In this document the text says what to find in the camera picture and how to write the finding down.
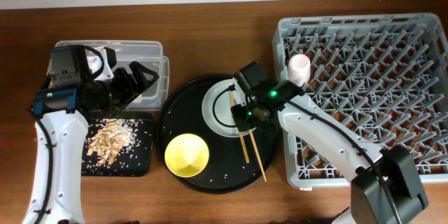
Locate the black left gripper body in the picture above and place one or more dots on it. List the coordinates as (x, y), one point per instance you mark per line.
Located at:
(123, 86)

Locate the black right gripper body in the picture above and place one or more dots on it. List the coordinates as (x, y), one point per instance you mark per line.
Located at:
(241, 117)

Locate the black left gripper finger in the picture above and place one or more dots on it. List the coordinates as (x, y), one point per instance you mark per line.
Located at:
(128, 100)
(144, 77)

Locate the wooden chopstick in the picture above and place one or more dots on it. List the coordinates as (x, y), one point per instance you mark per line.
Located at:
(255, 147)
(241, 136)

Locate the grey plate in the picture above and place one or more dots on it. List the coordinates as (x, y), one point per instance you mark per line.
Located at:
(222, 108)

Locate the pink cup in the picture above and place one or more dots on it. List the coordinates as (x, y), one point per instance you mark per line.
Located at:
(299, 69)

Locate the yellow bowl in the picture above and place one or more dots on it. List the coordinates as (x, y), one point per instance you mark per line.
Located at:
(186, 155)

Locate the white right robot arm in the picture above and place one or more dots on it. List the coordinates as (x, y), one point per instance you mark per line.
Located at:
(385, 184)

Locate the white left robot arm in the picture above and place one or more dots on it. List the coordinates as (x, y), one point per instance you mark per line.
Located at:
(56, 193)

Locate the grey dishwasher rack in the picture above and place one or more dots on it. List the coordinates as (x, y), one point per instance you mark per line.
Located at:
(382, 76)

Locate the food scraps and rice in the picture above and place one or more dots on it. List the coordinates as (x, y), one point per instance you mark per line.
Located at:
(115, 137)

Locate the black rectangular tray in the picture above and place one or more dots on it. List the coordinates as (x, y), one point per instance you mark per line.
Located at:
(135, 164)

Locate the round black tray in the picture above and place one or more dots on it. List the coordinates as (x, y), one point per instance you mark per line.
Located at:
(226, 170)

